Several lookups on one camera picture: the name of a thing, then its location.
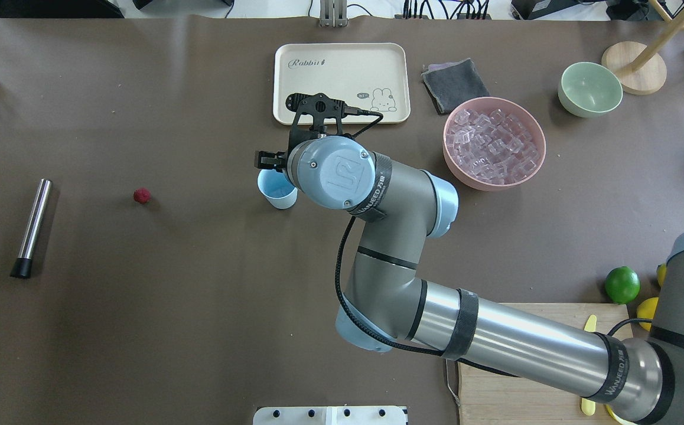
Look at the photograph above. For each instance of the pink bowl of ice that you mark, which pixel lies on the pink bowl of ice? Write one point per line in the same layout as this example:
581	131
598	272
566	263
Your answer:
493	144

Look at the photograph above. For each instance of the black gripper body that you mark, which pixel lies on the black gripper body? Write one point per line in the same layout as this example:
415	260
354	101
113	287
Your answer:
270	160

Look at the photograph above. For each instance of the yellow plastic knife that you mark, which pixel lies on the yellow plastic knife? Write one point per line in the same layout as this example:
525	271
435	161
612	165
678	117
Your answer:
590	324

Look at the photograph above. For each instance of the wooden mug tree stand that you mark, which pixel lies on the wooden mug tree stand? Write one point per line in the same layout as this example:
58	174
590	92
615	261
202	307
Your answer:
640	68

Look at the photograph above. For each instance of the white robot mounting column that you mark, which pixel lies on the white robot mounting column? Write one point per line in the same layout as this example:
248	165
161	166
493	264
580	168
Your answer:
386	414

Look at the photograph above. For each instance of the light blue plastic cup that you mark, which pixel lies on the light blue plastic cup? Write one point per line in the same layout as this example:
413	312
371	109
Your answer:
277	189

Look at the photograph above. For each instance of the red strawberry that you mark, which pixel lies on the red strawberry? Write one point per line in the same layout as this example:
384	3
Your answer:
142	196

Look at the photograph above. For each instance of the steel muddler with black tip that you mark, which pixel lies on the steel muddler with black tip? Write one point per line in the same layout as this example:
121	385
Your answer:
22	266

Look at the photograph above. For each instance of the grey folded cloth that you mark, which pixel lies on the grey folded cloth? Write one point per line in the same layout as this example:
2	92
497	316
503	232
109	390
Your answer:
451	84

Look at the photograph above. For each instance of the green ceramic bowl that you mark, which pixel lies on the green ceramic bowl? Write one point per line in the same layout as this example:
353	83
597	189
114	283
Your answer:
589	90

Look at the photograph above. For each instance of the green lime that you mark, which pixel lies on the green lime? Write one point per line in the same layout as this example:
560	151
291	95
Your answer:
622	285

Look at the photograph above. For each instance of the beige rabbit tray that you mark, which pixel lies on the beige rabbit tray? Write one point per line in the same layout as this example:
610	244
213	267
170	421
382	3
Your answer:
371	76

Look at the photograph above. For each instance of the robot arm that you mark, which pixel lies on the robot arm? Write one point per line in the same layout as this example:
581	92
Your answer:
387	305

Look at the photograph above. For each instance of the whole yellow lemon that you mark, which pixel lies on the whole yellow lemon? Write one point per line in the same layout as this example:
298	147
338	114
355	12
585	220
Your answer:
661	274
646	311

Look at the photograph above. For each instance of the wooden cutting board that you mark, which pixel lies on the wooden cutting board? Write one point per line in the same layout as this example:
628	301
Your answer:
486	398

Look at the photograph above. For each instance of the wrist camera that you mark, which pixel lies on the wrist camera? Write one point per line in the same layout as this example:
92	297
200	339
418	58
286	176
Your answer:
319	107

